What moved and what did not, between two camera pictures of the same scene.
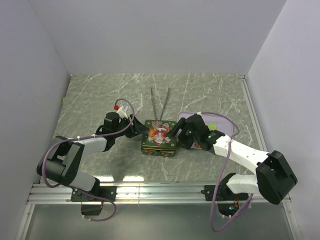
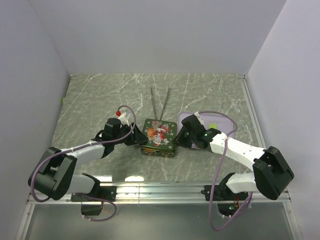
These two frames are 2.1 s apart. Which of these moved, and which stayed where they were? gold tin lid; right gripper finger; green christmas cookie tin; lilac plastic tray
Moved: right gripper finger
Stayed: green christmas cookie tin; gold tin lid; lilac plastic tray
